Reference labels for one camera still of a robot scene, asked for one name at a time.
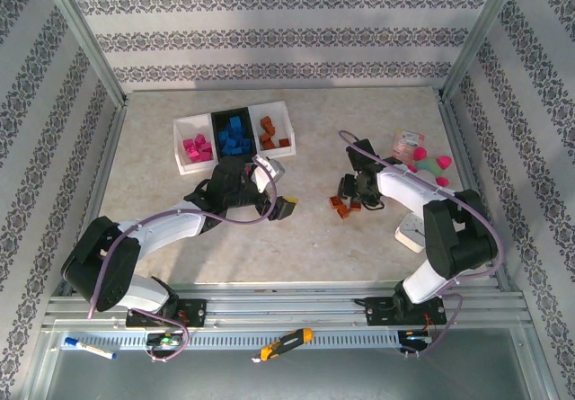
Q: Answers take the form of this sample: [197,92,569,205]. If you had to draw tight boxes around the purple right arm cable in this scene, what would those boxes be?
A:
[338,129,505,360]

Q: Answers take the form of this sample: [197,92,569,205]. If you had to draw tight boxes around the white plastic container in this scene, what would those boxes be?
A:
[247,100,298,158]
[172,111,221,176]

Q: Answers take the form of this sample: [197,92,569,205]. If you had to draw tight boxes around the aluminium mounting rail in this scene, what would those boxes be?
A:
[42,282,526,329]

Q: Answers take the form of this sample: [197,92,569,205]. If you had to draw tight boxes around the pink green plush toy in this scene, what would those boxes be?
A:
[406,146,454,189]

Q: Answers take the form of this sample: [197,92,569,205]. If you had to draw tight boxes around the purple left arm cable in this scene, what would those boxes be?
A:
[87,155,279,320]

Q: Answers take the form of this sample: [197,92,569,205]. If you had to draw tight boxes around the white square clock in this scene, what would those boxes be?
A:
[394,213,428,253]

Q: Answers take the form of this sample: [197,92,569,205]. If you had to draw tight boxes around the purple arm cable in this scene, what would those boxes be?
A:
[338,129,505,360]
[87,155,279,320]

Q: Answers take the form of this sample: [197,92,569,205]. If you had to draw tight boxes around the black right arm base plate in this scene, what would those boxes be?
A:
[354,298,448,328]

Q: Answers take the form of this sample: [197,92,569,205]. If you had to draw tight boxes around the pink packaged card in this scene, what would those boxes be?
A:
[389,129,426,158]

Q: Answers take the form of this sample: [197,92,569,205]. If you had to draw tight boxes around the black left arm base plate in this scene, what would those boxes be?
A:
[125,298,208,329]

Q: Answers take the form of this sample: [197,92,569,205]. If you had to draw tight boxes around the white blue marker pen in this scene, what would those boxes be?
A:
[64,336,118,360]

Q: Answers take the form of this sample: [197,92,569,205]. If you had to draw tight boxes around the grey slotted cable duct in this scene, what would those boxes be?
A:
[60,330,435,351]

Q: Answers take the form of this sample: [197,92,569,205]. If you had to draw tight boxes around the yellow black utility knife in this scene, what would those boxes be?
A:
[251,327,314,364]

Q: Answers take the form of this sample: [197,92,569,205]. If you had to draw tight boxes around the small green circuit board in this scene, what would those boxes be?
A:
[146,332,183,347]

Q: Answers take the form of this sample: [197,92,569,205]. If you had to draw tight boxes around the aluminium frame post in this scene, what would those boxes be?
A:
[38,0,129,107]
[439,0,526,102]

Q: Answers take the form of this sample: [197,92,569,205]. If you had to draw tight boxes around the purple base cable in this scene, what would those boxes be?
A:
[132,307,190,363]

